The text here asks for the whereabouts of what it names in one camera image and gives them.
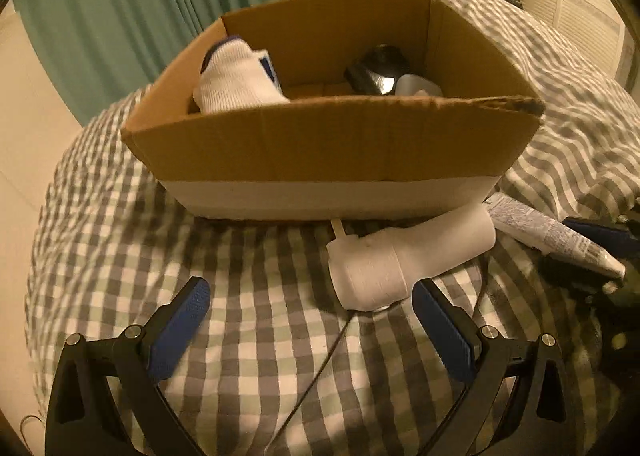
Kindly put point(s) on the teal curtain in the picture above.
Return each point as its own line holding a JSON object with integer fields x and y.
{"x": 95, "y": 52}

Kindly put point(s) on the white plastic bottle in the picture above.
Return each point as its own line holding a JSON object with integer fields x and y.
{"x": 372, "y": 272}

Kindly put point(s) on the white cream tube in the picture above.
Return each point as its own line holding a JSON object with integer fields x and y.
{"x": 552, "y": 238}

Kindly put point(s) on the brown cardboard box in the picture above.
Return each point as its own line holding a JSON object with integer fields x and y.
{"x": 330, "y": 153}

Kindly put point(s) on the white sock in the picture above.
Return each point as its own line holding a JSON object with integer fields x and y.
{"x": 235, "y": 77}

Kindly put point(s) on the black computer mouse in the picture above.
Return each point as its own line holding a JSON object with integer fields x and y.
{"x": 377, "y": 72}

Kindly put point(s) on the white louvered wardrobe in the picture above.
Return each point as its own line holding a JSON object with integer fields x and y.
{"x": 594, "y": 27}

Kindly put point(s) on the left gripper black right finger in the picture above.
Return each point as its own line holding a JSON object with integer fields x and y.
{"x": 478, "y": 361}

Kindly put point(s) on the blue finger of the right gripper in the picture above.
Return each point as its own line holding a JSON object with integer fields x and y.
{"x": 616, "y": 238}

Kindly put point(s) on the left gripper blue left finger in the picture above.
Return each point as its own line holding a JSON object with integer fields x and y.
{"x": 146, "y": 355}

